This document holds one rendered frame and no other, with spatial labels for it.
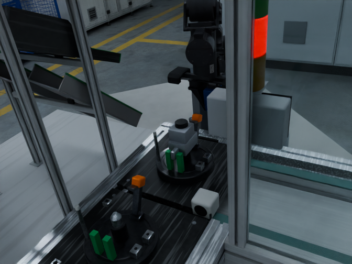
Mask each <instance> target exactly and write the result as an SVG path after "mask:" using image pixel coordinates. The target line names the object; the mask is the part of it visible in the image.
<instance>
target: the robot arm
mask: <svg viewBox="0 0 352 264"><path fill-rule="evenodd" d="M188 17H189V21H190V22H197V23H188ZM221 24H222V3H221V2H220V0H186V1H184V9H183V31H191V37H190V40H189V43H188V45H187V47H186V51H185V55H186V58H187V60H188V61H189V63H191V64H192V65H193V73H191V71H190V68H185V67H177V68H175V69H174V70H172V71H171V72H169V74H168V83H172V84H180V83H181V80H188V81H189V87H188V90H191V91H192V92H193V94H194V95H195V96H196V98H197V99H198V101H199V103H200V104H201V106H202V107H203V109H204V110H205V111H207V97H208V96H209V94H210V93H211V92H212V91H213V90H214V89H215V88H216V86H224V87H226V78H225V77H222V76H219V75H224V74H226V72H225V69H226V63H225V60H224V56H225V35H223V28H222V26H221Z"/></svg>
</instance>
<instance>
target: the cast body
mask: <svg viewBox="0 0 352 264"><path fill-rule="evenodd" d="M168 133H169V142H168V145H169V150H172V151H171V152H170V153H171V159H172V160H175V159H176V154H177V153H178V152H182V153H183V156H187V154H188V153H189V152H190V151H191V150H192V148H193V147H194V146H195V145H196V143H197V132H196V131H194V124H193V123H189V122H188V121H187V120H186V119H183V118H181V119H177V120H176V121H175V122H174V124H173V125H172V126H171V127H170V128H169V129H168Z"/></svg>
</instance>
